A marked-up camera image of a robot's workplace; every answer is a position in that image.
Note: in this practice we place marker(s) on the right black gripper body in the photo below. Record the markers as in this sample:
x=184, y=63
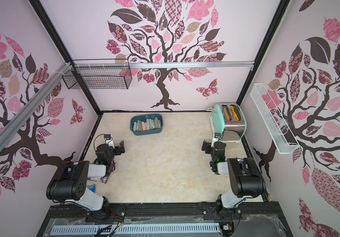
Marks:
x=207, y=146

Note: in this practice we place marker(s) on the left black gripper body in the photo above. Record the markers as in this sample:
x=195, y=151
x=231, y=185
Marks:
x=118, y=148

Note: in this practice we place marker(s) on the teal plastic storage box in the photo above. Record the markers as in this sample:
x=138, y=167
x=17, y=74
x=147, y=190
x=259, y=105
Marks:
x=146, y=124

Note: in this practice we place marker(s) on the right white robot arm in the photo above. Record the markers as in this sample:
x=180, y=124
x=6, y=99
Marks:
x=244, y=176

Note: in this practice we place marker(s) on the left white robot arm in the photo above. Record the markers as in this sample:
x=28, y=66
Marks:
x=69, y=183

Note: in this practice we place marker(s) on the purple snack packet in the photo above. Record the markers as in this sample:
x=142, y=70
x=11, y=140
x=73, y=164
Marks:
x=99, y=179

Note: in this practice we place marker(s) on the mint green toaster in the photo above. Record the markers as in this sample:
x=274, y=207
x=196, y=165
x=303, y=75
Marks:
x=229, y=120

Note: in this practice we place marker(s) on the blue snack packet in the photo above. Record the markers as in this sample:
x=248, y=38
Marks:
x=92, y=188

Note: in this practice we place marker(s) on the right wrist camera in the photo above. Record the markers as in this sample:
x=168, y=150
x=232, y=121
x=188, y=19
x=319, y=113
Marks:
x=216, y=137

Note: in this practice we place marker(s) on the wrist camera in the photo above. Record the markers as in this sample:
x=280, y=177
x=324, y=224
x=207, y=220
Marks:
x=107, y=138
x=216, y=137

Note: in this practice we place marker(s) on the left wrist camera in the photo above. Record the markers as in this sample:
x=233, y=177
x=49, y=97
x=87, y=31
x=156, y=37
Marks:
x=107, y=138

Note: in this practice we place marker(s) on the white wire shelf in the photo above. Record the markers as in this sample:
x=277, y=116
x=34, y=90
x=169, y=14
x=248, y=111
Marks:
x=278, y=127

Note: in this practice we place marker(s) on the black wire basket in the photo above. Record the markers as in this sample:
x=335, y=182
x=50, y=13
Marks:
x=99, y=74

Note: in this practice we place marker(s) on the white slotted cable duct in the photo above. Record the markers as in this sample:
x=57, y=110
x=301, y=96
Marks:
x=134, y=229

